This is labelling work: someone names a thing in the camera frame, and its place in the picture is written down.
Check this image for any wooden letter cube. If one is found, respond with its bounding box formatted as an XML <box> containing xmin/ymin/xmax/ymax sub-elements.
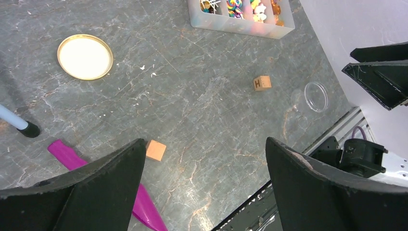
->
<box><xmin>253</xmin><ymin>76</ymin><xmax>272</xmax><ymax>91</ymax></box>

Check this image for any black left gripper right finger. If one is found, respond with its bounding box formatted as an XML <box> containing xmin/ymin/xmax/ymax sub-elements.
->
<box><xmin>265</xmin><ymin>137</ymin><xmax>408</xmax><ymax>231</ymax></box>

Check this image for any light blue music stand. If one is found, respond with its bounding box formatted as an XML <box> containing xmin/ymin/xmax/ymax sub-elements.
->
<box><xmin>0</xmin><ymin>105</ymin><xmax>40</xmax><ymax>138</ymax></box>

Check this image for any clear glass jar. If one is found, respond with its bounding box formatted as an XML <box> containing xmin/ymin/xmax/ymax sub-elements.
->
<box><xmin>291</xmin><ymin>82</ymin><xmax>329</xmax><ymax>113</ymax></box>

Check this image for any gold jar lid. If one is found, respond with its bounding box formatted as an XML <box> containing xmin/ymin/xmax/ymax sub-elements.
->
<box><xmin>57</xmin><ymin>34</ymin><xmax>114</xmax><ymax>80</ymax></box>

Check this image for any magenta plastic scoop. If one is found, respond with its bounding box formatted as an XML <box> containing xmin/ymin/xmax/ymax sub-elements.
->
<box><xmin>47</xmin><ymin>140</ymin><xmax>167</xmax><ymax>231</ymax></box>

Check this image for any plain wooden cube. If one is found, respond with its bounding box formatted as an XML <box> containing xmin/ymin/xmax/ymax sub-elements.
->
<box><xmin>146</xmin><ymin>140</ymin><xmax>166</xmax><ymax>161</ymax></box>

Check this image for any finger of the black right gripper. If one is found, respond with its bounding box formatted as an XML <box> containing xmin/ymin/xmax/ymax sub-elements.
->
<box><xmin>342</xmin><ymin>60</ymin><xmax>408</xmax><ymax>111</ymax></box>
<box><xmin>350</xmin><ymin>42</ymin><xmax>408</xmax><ymax>63</ymax></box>

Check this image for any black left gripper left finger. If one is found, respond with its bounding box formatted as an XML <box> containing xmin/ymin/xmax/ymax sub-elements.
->
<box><xmin>0</xmin><ymin>139</ymin><xmax>146</xmax><ymax>231</ymax></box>

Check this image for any clear compartment candy box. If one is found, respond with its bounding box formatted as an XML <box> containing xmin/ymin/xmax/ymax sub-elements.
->
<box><xmin>188</xmin><ymin>0</ymin><xmax>295</xmax><ymax>39</ymax></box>

